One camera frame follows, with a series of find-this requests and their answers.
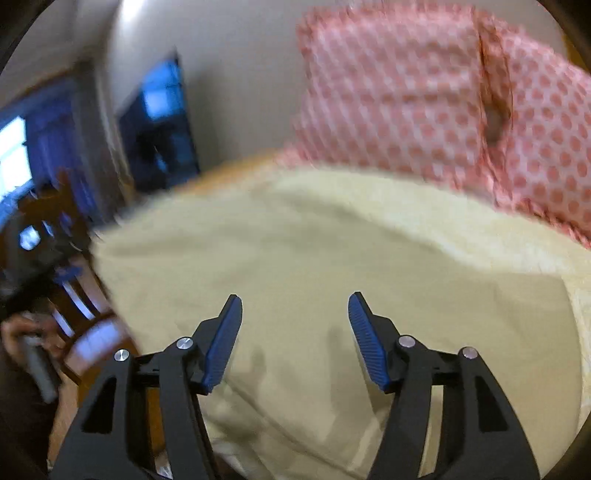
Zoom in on khaki beige pants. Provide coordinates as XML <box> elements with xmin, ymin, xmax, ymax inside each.
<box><xmin>94</xmin><ymin>179</ymin><xmax>582</xmax><ymax>479</ymax></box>

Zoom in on person's left hand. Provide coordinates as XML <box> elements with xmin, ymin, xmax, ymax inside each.
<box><xmin>1</xmin><ymin>312</ymin><xmax>64</xmax><ymax>368</ymax></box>

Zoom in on brown wooden chair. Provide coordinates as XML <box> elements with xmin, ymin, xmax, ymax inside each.
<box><xmin>19</xmin><ymin>170</ymin><xmax>138</xmax><ymax>385</ymax></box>

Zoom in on bright window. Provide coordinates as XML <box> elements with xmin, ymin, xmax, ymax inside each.
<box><xmin>0</xmin><ymin>117</ymin><xmax>32</xmax><ymax>199</ymax></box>

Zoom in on cream patterned bed sheet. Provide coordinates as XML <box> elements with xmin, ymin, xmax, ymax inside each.
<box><xmin>257</xmin><ymin>163</ymin><xmax>591</xmax><ymax>476</ymax></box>

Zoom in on blue window curtain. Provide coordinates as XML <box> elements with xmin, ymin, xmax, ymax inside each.
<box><xmin>24</xmin><ymin>79</ymin><xmax>100</xmax><ymax>221</ymax></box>

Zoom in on black flat screen television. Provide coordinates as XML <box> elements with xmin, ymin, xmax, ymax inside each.
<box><xmin>117</xmin><ymin>54</ymin><xmax>200</xmax><ymax>194</ymax></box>

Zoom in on pink polka dot pillow right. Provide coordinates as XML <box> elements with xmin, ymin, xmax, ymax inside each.
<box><xmin>476</xmin><ymin>12</ymin><xmax>590</xmax><ymax>247</ymax></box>

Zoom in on pink polka dot pillow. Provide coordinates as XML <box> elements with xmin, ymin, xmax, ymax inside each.
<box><xmin>476</xmin><ymin>12</ymin><xmax>590</xmax><ymax>247</ymax></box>
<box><xmin>280</xmin><ymin>2</ymin><xmax>496</xmax><ymax>195</ymax></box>

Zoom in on pink polka dot pillow left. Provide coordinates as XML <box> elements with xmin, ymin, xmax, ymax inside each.
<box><xmin>280</xmin><ymin>2</ymin><xmax>496</xmax><ymax>195</ymax></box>

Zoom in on wooden bed frame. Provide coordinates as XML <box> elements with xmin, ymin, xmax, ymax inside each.
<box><xmin>173</xmin><ymin>150</ymin><xmax>283</xmax><ymax>195</ymax></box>

